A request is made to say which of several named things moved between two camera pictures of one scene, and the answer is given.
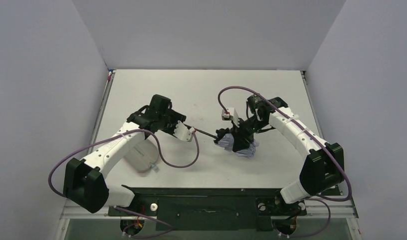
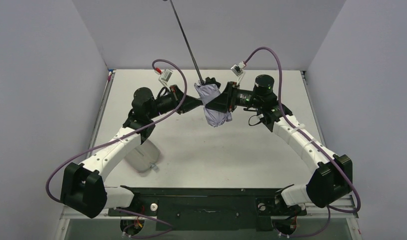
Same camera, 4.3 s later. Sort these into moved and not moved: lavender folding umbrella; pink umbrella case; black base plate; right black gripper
Moved: lavender folding umbrella; right black gripper
Not moved: pink umbrella case; black base plate
